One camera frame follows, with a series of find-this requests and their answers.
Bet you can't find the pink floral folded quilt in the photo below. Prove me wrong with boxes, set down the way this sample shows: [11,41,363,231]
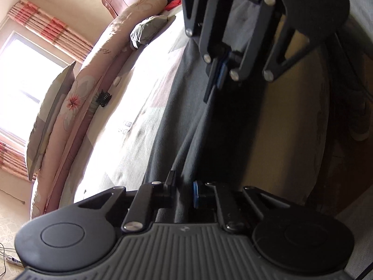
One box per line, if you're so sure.
[30,0,168,218]

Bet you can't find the grey bundled cloth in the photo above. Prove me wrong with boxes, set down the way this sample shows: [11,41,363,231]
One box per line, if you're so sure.
[130,15,168,49]

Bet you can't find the white power strip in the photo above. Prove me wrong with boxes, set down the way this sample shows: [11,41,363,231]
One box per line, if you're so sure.
[6,256,23,267]

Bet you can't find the dark grey sweatpants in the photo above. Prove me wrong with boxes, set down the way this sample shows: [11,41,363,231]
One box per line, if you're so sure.
[142,0,272,225]

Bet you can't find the grey floral pillow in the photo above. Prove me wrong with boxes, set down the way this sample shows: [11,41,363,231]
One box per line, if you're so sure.
[25,62,76,181]

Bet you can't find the white earbud case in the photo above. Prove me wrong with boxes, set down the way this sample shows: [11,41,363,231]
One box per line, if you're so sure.
[113,76,121,87]

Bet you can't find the black hair claw clip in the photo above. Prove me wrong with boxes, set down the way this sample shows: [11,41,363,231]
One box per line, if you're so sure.
[95,90,112,108]

